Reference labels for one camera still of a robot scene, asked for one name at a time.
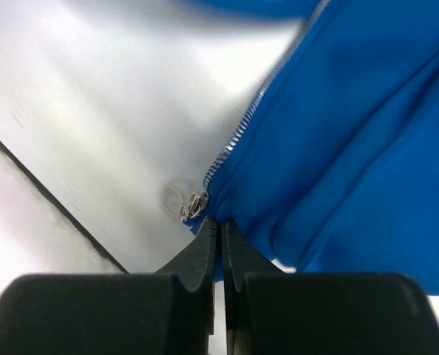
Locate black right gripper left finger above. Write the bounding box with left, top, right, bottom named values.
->
left=0, top=218, right=217, bottom=354

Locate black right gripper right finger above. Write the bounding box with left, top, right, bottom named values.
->
left=221, top=220, right=439, bottom=354

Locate blue fleece zip jacket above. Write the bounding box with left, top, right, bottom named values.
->
left=167, top=1, right=439, bottom=295

